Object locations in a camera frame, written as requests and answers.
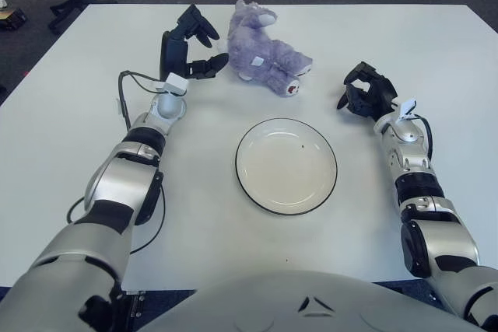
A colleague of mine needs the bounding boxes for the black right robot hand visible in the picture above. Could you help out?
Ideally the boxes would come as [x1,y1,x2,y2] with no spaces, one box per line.
[336,61,398,123]

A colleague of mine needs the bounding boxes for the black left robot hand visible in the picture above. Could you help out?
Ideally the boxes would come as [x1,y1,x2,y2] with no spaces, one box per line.
[160,4,230,81]

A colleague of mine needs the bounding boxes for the purple plush rabbit doll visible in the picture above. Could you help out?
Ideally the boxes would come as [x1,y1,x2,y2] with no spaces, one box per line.
[216,0,314,98]

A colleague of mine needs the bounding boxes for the white plate black rim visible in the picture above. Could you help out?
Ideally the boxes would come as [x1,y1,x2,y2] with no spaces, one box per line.
[234,117,338,216]

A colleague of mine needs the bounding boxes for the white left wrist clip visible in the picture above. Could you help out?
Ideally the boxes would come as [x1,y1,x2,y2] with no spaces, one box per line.
[157,72,189,96]

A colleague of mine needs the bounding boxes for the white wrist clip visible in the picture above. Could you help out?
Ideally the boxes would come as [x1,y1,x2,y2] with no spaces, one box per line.
[398,99,418,120]
[157,72,189,96]

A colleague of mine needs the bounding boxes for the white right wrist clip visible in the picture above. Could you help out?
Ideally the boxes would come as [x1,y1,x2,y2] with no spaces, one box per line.
[398,99,418,120]

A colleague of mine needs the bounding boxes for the yellow black box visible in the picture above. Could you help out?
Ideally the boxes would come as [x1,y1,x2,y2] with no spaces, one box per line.
[0,8,29,32]

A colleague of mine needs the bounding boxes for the silver robot torso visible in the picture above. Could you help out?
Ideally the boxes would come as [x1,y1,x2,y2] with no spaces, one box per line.
[135,269,483,332]

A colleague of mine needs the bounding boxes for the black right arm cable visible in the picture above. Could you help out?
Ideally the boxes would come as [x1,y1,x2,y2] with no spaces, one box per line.
[414,114,433,162]

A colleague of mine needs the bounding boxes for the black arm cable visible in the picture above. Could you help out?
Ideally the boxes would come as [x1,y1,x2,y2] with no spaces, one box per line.
[66,70,168,255]
[414,114,433,162]

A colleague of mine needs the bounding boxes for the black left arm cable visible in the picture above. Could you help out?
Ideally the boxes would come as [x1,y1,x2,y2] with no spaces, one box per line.
[66,70,168,255]

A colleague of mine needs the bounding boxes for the black metal waist bracket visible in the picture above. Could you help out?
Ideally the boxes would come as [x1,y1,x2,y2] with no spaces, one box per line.
[123,288,148,329]

